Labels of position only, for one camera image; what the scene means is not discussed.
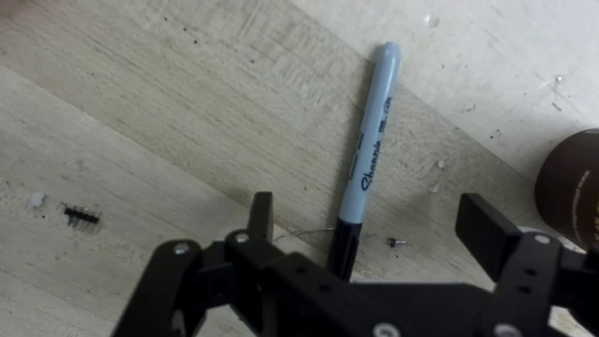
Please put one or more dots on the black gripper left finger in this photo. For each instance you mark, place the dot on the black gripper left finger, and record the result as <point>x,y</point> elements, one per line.
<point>188,281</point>

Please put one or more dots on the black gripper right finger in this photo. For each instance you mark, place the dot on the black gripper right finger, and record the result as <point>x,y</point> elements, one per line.
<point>531,274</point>

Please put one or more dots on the brown paper coffee cup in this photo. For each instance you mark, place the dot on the brown paper coffee cup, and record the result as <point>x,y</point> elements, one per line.
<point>572,187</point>

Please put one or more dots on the grey black marker pen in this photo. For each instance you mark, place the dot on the grey black marker pen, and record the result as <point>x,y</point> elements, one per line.
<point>370,143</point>

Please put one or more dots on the small black screw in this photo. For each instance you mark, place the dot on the small black screw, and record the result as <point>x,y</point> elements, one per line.
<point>81,216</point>

